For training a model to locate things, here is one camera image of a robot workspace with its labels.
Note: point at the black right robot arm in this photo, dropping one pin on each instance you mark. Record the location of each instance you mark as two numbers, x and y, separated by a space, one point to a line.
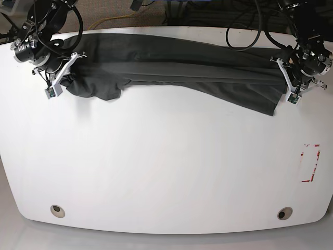
46 18

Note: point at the red tape marking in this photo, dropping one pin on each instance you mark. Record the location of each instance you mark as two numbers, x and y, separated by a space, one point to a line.
308 164

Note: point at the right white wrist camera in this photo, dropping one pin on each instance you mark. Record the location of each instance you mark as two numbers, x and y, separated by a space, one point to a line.
53 84

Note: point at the right table grommet hole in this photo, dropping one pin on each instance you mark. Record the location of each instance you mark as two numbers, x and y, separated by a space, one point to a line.
285 213

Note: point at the left table grommet hole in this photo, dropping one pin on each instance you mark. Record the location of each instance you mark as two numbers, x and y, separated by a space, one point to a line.
57 211

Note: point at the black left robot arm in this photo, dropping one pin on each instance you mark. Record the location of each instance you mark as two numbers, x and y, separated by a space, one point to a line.
306 24

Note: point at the table grommet hole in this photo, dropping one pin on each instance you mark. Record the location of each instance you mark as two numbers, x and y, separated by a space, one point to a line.
57 211
285 213

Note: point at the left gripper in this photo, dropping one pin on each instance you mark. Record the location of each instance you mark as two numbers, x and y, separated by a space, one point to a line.
306 62

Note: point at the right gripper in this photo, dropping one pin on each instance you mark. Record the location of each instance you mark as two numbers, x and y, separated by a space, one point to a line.
40 56

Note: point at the dark green T-shirt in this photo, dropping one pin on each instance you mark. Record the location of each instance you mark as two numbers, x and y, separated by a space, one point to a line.
114 62

